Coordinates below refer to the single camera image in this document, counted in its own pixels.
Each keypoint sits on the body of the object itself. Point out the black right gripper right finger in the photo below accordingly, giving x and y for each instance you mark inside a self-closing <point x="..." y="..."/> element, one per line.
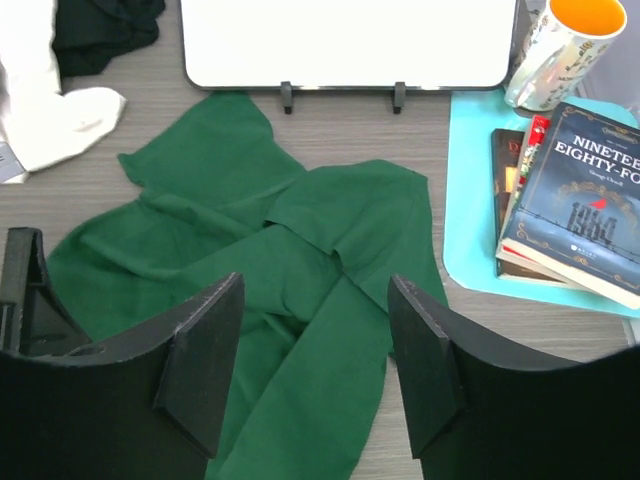
<point x="481" y="406"/>

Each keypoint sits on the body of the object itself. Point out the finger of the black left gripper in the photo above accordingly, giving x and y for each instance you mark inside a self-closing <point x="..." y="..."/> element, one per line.
<point x="33" y="320"/>

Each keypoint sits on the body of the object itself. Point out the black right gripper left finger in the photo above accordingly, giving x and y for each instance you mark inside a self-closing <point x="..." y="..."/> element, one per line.
<point x="147" y="403"/>

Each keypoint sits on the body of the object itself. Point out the white t-shirt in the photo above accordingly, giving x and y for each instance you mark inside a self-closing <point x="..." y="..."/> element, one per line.
<point x="40" y="123"/>

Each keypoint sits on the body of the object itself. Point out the green t-shirt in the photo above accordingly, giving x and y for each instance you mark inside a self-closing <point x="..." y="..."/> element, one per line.
<point x="316" y="248"/>

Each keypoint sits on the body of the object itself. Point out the Nineteen Eighty-Four book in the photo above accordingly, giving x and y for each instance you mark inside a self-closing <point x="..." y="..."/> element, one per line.
<point x="578" y="212"/>

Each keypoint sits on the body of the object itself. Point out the white dry-erase board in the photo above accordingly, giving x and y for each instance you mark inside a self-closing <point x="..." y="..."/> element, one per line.
<point x="425" y="45"/>

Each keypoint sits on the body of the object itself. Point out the white mug orange inside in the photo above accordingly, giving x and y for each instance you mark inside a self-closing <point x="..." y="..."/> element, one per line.
<point x="564" y="42"/>

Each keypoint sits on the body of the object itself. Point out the dark book under stack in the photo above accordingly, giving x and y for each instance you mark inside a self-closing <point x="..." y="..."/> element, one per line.
<point x="505" y="145"/>

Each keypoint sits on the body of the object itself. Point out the black t-shirt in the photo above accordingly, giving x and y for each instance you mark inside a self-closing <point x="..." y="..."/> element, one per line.
<point x="91" y="33"/>

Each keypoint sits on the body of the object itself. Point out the teal plastic mat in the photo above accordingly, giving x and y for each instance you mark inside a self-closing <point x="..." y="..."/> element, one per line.
<point x="469" y="232"/>

